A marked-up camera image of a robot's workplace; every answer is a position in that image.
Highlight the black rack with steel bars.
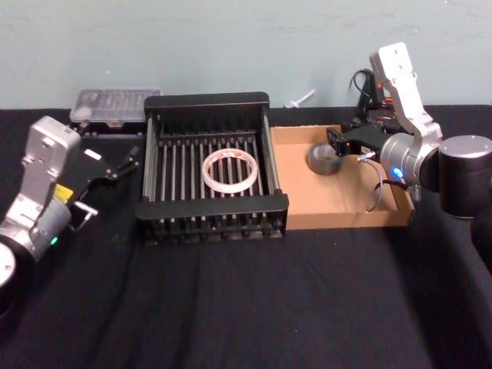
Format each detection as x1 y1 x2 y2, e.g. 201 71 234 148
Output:
134 91 290 248

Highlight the small white three-armed plastic piece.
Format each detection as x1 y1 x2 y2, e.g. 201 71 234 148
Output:
283 88 317 109

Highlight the right wrist thin dark cable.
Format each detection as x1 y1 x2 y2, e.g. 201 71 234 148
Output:
356 151 391 213

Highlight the roll of white tape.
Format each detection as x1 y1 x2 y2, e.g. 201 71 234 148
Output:
201 149 259 191

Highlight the clear plastic case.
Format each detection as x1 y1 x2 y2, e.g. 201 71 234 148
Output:
69 88 163 139

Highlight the black corded tool red switch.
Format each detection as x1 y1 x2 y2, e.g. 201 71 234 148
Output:
347 68 401 130

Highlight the black table cloth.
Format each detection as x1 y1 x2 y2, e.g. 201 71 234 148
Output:
0 102 492 369

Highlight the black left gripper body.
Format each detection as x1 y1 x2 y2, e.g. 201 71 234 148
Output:
53 138 119 211

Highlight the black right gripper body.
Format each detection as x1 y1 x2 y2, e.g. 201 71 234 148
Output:
341 124 390 158

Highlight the shallow brown cardboard tray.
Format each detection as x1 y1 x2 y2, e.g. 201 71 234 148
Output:
269 122 416 231

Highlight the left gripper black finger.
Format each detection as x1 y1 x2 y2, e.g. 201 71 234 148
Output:
107 145 141 183

